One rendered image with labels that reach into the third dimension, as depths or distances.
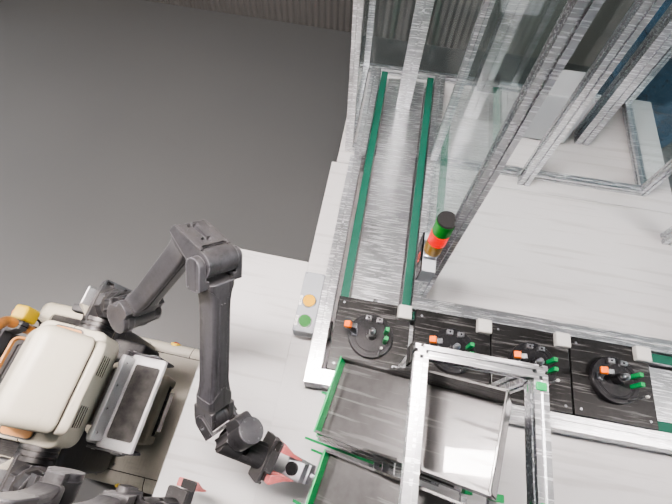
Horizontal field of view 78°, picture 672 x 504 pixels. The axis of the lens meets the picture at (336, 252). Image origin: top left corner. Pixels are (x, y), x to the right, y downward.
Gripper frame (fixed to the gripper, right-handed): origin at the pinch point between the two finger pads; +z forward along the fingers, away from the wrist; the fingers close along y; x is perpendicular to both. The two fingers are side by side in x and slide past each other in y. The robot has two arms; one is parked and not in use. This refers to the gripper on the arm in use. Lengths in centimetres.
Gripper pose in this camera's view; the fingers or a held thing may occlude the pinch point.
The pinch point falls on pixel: (294, 468)
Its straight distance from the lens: 112.7
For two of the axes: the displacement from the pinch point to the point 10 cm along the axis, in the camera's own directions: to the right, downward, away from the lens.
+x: -4.5, 1.3, 8.8
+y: 4.0, -8.5, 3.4
